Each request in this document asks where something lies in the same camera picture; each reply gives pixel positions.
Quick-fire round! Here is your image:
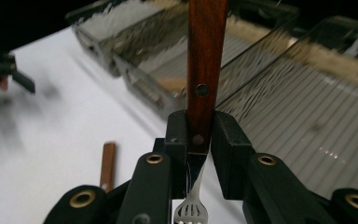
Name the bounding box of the wooden-handled table knife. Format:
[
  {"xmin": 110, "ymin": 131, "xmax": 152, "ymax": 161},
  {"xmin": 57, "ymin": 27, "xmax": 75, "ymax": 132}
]
[{"xmin": 99, "ymin": 141, "xmax": 117, "ymax": 193}]

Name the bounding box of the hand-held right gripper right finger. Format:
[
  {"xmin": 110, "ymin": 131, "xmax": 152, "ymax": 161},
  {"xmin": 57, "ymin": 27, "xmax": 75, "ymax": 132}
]
[{"xmin": 210, "ymin": 110, "xmax": 258, "ymax": 201}]

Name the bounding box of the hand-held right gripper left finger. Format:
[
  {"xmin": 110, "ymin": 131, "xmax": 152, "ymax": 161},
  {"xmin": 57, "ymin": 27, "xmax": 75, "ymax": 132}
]
[{"xmin": 153, "ymin": 109, "xmax": 189, "ymax": 201}]

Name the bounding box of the clear brown plastic bin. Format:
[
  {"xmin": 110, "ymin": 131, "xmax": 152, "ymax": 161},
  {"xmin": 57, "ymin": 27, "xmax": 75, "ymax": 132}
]
[
  {"xmin": 111, "ymin": 8, "xmax": 300, "ymax": 121},
  {"xmin": 214, "ymin": 15, "xmax": 358, "ymax": 201},
  {"xmin": 64, "ymin": 0, "xmax": 194, "ymax": 79}
]

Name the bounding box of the wooden-handled fork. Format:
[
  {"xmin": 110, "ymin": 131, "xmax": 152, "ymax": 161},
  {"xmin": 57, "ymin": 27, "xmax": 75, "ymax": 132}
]
[{"xmin": 172, "ymin": 0, "xmax": 230, "ymax": 224}]

